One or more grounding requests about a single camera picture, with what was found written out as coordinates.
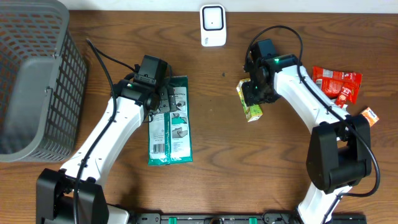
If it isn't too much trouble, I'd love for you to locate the yellow green juice carton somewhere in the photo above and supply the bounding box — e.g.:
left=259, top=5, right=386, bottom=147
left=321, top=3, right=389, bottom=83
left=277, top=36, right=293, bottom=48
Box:
left=236, top=78, right=263, bottom=122

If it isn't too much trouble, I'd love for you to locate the dark green packet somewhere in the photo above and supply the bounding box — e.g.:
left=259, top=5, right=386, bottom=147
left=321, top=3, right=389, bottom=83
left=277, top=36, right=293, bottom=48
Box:
left=148, top=77, right=193, bottom=166

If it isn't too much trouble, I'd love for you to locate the red snack bag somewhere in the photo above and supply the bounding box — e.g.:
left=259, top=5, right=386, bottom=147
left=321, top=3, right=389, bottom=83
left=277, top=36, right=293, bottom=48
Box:
left=312, top=66, right=363, bottom=101

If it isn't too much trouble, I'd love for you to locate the small red Nescafe packet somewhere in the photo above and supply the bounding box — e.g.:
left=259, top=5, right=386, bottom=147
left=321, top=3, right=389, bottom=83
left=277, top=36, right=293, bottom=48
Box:
left=335, top=83, right=358, bottom=108

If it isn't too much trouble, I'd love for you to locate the small orange tissue pack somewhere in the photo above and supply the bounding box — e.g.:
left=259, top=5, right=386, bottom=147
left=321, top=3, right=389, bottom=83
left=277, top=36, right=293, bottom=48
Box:
left=361, top=107, right=379, bottom=127

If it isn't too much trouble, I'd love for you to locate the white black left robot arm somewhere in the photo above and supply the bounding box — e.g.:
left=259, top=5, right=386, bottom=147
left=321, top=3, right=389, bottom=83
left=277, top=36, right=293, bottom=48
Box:
left=36, top=79, right=175, bottom=223

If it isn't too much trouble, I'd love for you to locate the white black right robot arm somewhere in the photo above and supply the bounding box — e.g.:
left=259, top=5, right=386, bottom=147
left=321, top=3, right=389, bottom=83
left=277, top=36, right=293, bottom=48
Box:
left=243, top=53, right=377, bottom=223

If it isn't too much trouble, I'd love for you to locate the white barcode scanner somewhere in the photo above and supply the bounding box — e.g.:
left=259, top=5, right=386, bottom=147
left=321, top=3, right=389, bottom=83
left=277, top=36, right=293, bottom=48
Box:
left=200, top=4, right=226, bottom=47

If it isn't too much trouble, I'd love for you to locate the grey plastic shopping basket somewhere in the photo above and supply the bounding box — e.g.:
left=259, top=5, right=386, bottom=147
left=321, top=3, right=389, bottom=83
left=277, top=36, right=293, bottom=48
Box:
left=1, top=1, right=88, bottom=162

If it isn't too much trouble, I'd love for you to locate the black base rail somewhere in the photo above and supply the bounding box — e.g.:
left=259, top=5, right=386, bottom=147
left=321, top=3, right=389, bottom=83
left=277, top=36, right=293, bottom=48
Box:
left=105, top=203, right=368, bottom=224

